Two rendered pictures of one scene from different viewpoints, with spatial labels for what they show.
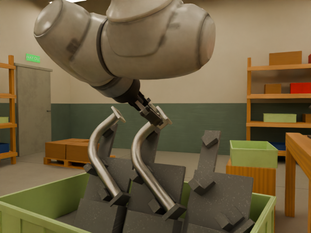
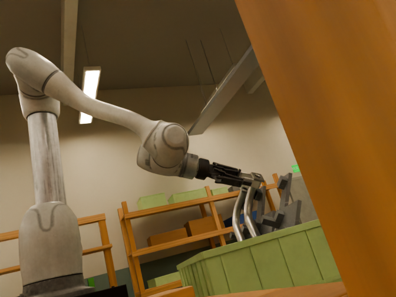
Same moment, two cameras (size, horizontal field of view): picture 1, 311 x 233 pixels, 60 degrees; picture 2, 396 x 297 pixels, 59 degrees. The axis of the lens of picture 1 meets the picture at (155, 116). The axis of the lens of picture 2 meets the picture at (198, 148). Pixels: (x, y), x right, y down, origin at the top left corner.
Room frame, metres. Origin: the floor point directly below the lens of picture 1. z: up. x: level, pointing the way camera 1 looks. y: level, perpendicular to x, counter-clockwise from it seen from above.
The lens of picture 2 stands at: (-0.25, -0.76, 0.92)
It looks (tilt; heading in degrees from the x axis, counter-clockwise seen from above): 18 degrees up; 43
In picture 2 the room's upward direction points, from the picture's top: 16 degrees counter-clockwise
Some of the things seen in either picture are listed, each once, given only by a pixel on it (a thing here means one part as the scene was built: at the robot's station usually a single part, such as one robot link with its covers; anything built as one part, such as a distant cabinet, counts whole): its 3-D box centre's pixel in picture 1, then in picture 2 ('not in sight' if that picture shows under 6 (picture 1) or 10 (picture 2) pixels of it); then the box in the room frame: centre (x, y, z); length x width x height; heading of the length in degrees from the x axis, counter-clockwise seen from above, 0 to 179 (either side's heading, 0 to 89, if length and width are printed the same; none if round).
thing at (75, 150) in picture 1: (79, 152); not in sight; (5.52, 1.56, 0.22); 1.20 x 0.81 x 0.44; 64
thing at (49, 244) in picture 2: not in sight; (50, 240); (0.14, 0.28, 1.11); 0.18 x 0.16 x 0.22; 65
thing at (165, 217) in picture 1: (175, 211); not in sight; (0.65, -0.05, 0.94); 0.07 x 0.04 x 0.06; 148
